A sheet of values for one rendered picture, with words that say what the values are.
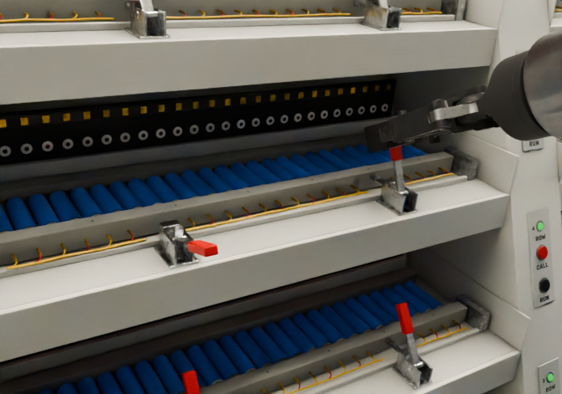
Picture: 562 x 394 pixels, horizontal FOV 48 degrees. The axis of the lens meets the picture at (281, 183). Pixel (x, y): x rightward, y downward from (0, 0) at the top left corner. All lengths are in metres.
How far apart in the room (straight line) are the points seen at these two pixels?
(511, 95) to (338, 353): 0.36
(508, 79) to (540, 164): 0.32
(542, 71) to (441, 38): 0.24
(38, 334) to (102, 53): 0.23
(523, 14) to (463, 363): 0.43
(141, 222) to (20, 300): 0.13
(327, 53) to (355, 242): 0.20
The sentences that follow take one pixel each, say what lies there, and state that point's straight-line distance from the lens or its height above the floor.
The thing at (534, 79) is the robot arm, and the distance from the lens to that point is 0.53.
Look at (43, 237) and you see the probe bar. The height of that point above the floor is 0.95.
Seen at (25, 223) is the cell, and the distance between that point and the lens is 0.62.
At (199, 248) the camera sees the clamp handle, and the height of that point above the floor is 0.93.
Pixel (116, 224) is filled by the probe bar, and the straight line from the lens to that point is 0.61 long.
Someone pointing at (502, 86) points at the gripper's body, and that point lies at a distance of 0.56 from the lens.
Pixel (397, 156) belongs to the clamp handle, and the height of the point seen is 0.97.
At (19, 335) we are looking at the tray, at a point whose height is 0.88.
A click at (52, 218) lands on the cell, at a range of 0.62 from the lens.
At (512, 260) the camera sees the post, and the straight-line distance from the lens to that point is 0.84.
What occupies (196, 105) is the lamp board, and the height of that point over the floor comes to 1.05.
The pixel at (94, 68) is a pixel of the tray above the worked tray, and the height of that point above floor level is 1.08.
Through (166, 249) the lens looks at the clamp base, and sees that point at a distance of 0.59.
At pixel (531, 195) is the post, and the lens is 0.85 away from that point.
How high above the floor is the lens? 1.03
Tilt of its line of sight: 6 degrees down
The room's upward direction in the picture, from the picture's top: 6 degrees counter-clockwise
